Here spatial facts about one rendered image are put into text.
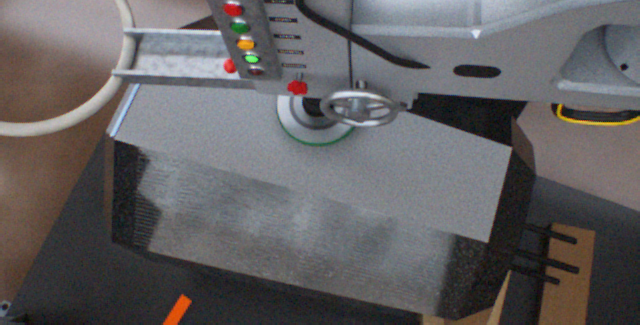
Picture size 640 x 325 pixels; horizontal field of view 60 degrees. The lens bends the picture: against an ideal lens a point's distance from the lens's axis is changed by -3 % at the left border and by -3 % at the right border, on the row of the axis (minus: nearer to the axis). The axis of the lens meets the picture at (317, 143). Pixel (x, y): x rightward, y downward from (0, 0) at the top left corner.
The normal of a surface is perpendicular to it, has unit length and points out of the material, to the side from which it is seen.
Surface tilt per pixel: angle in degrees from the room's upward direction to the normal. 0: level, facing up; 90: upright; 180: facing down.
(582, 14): 90
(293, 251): 45
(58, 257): 0
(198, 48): 2
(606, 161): 0
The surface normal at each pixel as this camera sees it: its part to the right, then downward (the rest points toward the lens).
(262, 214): -0.26, 0.39
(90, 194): -0.07, -0.36
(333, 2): -0.12, 0.93
